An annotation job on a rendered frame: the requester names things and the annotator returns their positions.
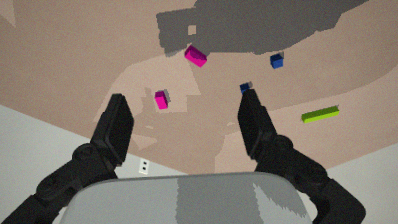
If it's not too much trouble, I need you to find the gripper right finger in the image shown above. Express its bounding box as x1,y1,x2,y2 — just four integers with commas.
237,89,366,224

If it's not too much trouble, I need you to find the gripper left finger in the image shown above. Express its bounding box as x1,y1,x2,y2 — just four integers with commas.
1,94,134,224

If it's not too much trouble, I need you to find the lime green rectangular bar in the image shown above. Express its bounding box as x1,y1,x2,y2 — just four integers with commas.
301,106,340,123

